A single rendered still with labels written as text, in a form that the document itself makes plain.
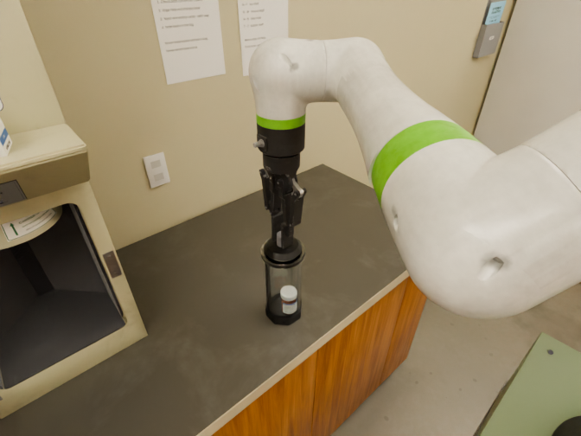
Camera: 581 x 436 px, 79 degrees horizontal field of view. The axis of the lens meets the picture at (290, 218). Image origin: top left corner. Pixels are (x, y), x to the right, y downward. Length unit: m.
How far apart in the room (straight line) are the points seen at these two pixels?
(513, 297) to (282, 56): 0.47
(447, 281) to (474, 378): 1.91
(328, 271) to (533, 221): 0.89
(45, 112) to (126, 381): 0.60
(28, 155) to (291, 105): 0.39
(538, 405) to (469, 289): 0.54
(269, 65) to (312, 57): 0.07
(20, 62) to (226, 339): 0.70
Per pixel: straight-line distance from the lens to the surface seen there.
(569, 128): 0.33
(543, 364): 0.81
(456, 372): 2.17
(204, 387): 0.91
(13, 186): 0.64
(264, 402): 1.04
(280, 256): 0.81
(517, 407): 0.81
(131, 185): 1.27
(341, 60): 0.62
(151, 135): 1.24
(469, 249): 0.28
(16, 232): 0.79
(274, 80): 0.60
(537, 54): 3.03
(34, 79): 0.68
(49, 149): 0.61
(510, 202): 0.29
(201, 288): 1.10
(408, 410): 1.99
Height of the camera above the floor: 1.72
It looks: 36 degrees down
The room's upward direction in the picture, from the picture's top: straight up
